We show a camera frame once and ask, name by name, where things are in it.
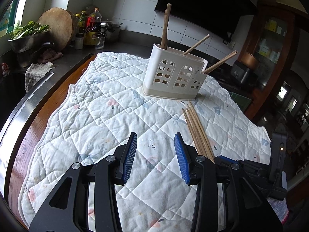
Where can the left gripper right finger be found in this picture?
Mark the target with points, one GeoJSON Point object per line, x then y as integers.
{"type": "Point", "coordinates": [245, 208]}

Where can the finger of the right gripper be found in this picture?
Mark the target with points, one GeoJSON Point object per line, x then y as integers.
{"type": "Point", "coordinates": [222, 161]}

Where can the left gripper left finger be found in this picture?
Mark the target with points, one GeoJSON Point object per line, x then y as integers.
{"type": "Point", "coordinates": [66, 207]}

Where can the wooden chopstick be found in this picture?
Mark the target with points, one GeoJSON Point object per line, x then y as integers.
{"type": "Point", "coordinates": [196, 130]}
{"type": "Point", "coordinates": [192, 132]}
{"type": "Point", "coordinates": [203, 133]}
{"type": "Point", "coordinates": [168, 8]}
{"type": "Point", "coordinates": [196, 44]}
{"type": "Point", "coordinates": [164, 32]}
{"type": "Point", "coordinates": [220, 62]}

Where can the black box appliance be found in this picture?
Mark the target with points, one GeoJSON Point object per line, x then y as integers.
{"type": "Point", "coordinates": [240, 71]}

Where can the white quilted cloth mat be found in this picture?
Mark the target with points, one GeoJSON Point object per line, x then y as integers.
{"type": "Point", "coordinates": [99, 113]}

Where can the cream plastic utensil holder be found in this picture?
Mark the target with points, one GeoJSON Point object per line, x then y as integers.
{"type": "Point", "coordinates": [172, 75]}

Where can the copper coloured pot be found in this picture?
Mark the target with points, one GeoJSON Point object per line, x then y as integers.
{"type": "Point", "coordinates": [249, 61]}

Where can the grey dish rag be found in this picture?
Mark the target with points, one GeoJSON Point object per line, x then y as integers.
{"type": "Point", "coordinates": [35, 73]}

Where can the black range hood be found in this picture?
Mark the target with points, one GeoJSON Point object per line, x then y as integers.
{"type": "Point", "coordinates": [217, 16]}

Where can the silver pressure cooker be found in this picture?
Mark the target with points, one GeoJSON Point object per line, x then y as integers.
{"type": "Point", "coordinates": [110, 29]}

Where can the yellow label oil bottle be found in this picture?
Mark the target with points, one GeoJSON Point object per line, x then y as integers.
{"type": "Point", "coordinates": [93, 28]}

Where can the white small jar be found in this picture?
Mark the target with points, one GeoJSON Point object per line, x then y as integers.
{"type": "Point", "coordinates": [79, 41]}

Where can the metal bowl of greens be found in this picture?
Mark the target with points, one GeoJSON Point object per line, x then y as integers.
{"type": "Point", "coordinates": [24, 37]}

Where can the round wooden cutting board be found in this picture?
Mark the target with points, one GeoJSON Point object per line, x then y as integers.
{"type": "Point", "coordinates": [60, 24]}

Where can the wall power socket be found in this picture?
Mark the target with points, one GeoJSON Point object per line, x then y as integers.
{"type": "Point", "coordinates": [231, 45]}

